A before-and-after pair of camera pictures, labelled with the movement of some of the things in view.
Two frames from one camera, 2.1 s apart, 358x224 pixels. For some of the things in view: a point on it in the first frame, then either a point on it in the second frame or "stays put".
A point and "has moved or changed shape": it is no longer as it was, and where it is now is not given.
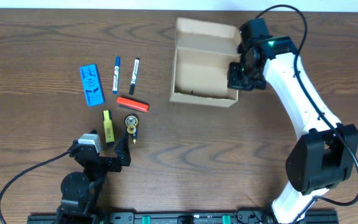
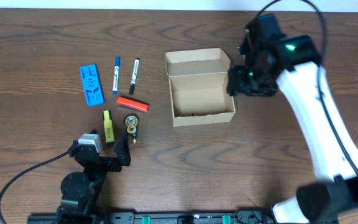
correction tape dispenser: x=132 y=122 stays put
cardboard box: x=203 y=51 has moved or changed shape
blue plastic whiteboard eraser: x=92 y=84 stays put
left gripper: x=115 y=165 stays put
